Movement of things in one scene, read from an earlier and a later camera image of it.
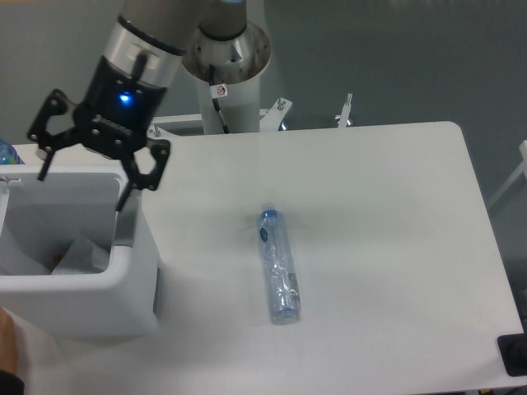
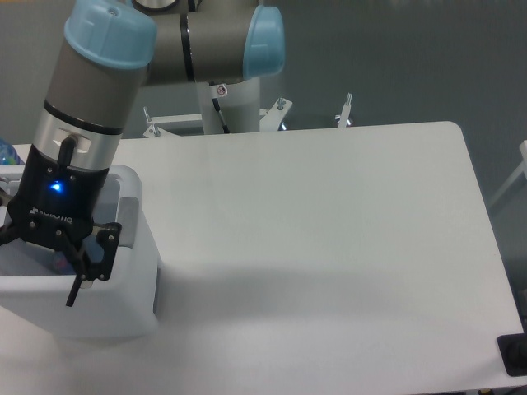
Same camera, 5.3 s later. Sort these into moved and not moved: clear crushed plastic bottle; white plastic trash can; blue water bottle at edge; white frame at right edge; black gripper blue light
Moved: clear crushed plastic bottle; black gripper blue light
Not moved: white plastic trash can; white frame at right edge; blue water bottle at edge
